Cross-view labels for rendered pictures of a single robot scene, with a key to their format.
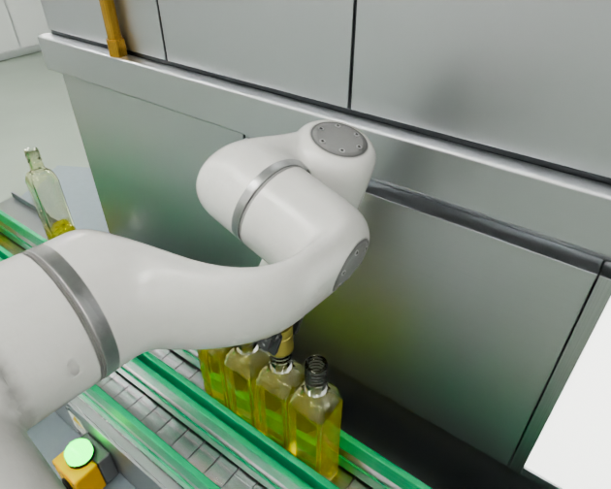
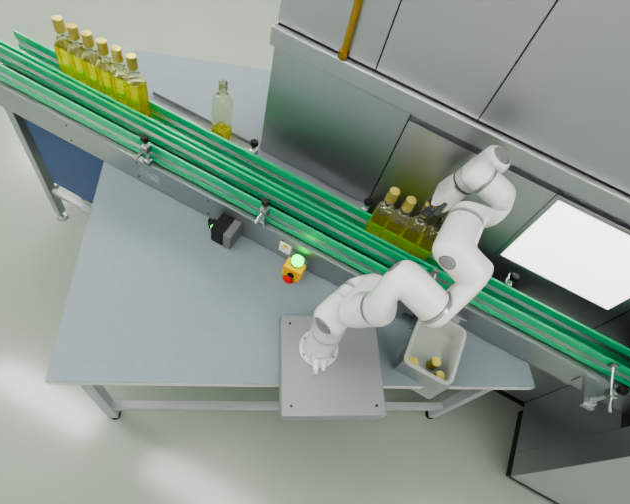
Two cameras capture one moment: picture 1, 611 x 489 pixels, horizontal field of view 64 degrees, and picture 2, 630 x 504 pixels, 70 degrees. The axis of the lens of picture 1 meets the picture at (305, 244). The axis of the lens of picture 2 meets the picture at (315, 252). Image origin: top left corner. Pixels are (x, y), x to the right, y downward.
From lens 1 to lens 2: 0.96 m
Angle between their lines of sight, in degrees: 28
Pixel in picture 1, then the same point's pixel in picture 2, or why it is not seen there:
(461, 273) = not seen: hidden behind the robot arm
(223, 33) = (423, 72)
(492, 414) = (495, 236)
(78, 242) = (476, 207)
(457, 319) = not seen: hidden behind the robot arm
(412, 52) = (516, 110)
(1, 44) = not seen: outside the picture
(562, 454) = (518, 249)
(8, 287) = (474, 221)
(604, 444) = (535, 245)
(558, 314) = (537, 204)
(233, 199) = (482, 182)
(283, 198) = (499, 184)
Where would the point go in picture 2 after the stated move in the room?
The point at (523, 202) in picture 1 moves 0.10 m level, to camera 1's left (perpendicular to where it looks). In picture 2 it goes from (540, 168) to (509, 169)
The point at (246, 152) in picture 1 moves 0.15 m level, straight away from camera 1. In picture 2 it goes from (486, 167) to (458, 122)
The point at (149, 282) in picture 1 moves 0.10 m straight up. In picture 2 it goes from (488, 216) to (514, 188)
